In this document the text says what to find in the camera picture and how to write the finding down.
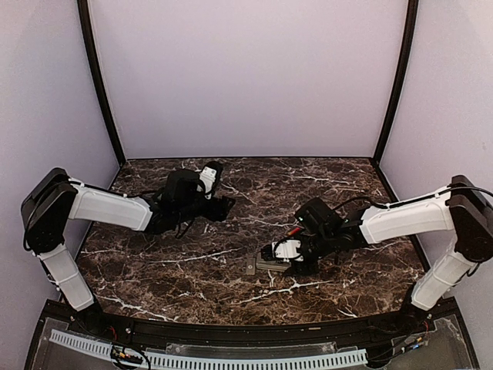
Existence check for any black front rail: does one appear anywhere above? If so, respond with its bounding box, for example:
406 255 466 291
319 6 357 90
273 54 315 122
42 298 459 350

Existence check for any black vertical frame post left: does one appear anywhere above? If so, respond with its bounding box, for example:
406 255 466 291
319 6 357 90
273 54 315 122
76 0 126 167

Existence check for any red battery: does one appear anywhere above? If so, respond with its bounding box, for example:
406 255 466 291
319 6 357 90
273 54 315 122
287 227 303 236

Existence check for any grey battery cover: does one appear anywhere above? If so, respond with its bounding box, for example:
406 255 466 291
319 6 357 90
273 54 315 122
246 257 256 276

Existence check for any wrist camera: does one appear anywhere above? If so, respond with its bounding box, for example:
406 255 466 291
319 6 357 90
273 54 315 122
260 239 304 263
199 161 223 196

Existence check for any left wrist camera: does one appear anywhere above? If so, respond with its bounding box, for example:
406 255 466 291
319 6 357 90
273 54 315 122
199 161 223 196

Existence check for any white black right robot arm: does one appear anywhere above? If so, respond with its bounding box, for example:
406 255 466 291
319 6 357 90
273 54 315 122
263 175 492 335

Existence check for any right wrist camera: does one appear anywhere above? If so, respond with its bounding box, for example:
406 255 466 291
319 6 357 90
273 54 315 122
260 239 304 263

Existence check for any black vertical frame post right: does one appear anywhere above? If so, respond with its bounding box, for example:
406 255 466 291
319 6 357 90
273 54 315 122
372 0 419 167

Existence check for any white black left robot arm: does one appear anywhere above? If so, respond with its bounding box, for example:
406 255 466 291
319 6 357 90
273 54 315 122
21 161 235 336

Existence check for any white slotted cable duct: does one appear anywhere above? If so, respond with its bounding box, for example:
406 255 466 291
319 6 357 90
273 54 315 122
49 329 367 369

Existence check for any black vertical frame post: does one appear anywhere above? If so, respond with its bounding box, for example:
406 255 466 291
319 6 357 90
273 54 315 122
76 0 126 167
372 0 419 167

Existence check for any white remote control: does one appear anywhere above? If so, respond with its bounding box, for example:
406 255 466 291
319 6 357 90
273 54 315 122
256 255 291 272

